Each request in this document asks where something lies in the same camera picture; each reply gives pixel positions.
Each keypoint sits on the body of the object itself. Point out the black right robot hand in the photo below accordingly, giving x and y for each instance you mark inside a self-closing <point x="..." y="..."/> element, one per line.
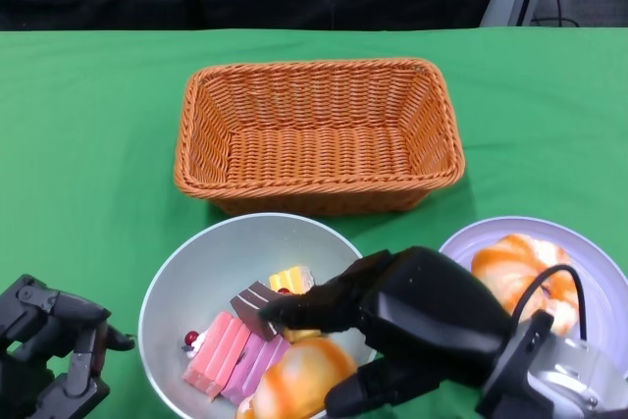
<point x="422" y="316"/>

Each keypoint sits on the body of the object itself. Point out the magenta cake slice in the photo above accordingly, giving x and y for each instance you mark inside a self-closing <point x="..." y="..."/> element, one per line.
<point x="255" y="365"/>

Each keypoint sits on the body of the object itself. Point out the salmon pink cake slice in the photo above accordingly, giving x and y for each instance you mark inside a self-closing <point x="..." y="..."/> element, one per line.
<point x="216" y="355"/>

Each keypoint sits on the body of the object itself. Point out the chocolate layer cake piece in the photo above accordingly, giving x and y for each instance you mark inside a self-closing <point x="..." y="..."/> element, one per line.
<point x="250" y="311"/>

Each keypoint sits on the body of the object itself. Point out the yellow cream cake slice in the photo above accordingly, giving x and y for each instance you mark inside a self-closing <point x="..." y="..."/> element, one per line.
<point x="289" y="279"/>

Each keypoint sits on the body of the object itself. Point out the pale lilac plate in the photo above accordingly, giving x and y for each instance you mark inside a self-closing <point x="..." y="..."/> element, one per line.
<point x="603" y="262"/>

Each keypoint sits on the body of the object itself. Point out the orange wicker basket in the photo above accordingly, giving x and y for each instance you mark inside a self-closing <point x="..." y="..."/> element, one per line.
<point x="319" y="159"/>

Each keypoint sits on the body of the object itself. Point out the green tablecloth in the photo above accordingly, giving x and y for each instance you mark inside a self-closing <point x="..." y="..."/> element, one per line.
<point x="98" y="120"/>

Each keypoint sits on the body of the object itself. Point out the oval orange swirl bread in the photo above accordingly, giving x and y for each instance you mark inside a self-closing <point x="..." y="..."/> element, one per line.
<point x="299" y="380"/>

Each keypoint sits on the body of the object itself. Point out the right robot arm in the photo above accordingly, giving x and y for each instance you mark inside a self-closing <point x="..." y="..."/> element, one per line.
<point x="564" y="375"/>

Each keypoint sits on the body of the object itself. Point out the grey-green bowl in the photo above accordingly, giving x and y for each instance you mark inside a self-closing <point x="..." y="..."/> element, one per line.
<point x="221" y="257"/>

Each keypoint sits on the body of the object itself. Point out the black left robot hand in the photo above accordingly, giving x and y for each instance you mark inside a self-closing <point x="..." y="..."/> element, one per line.
<point x="39" y="330"/>

